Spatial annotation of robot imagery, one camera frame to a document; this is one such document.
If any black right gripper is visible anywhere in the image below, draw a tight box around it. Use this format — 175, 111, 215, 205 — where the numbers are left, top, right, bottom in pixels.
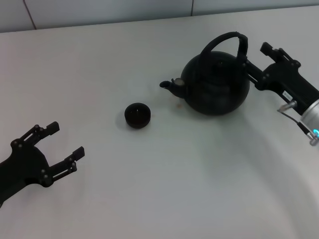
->
241, 42, 319, 116

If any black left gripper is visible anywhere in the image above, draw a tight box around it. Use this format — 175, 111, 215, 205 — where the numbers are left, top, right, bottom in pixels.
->
0, 121, 86, 208

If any black round teapot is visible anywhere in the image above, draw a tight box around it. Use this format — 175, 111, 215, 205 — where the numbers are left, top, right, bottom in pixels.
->
159, 31, 251, 117

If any dark brown teacup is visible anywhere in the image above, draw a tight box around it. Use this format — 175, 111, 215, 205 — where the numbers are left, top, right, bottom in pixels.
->
124, 102, 152, 129

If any right arm cable with plug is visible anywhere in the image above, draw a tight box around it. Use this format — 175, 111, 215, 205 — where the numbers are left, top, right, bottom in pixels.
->
277, 100, 319, 147

